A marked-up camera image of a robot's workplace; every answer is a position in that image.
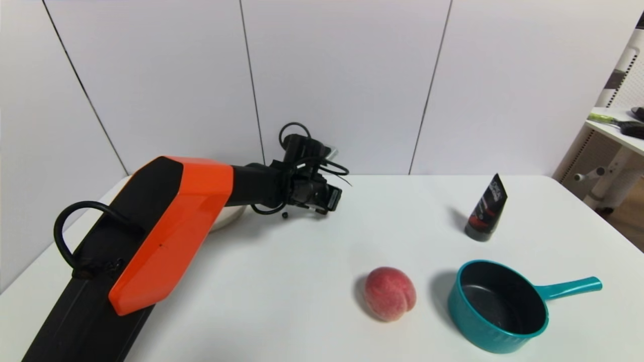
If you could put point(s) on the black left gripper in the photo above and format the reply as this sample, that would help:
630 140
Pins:
333 197

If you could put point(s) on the orange and black left arm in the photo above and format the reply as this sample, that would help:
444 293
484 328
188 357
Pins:
171 221

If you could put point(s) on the beige round plate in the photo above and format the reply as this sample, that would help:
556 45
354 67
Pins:
229 216

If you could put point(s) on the dark round object on desk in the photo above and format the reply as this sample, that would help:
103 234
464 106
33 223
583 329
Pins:
639 113

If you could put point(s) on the pink yellow peach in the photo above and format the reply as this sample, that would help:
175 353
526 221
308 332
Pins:
390 294

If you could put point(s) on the black cosmetic tube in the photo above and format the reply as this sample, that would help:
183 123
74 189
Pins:
485 211

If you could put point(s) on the white side desk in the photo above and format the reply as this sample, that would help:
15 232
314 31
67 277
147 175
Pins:
611 166

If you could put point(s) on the green tool on desk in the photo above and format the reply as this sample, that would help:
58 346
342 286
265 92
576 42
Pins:
604 119

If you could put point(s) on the black brush on desk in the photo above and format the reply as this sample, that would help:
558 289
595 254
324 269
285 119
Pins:
633 129

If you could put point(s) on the white pegboard panel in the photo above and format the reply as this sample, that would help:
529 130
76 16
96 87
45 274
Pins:
626 75

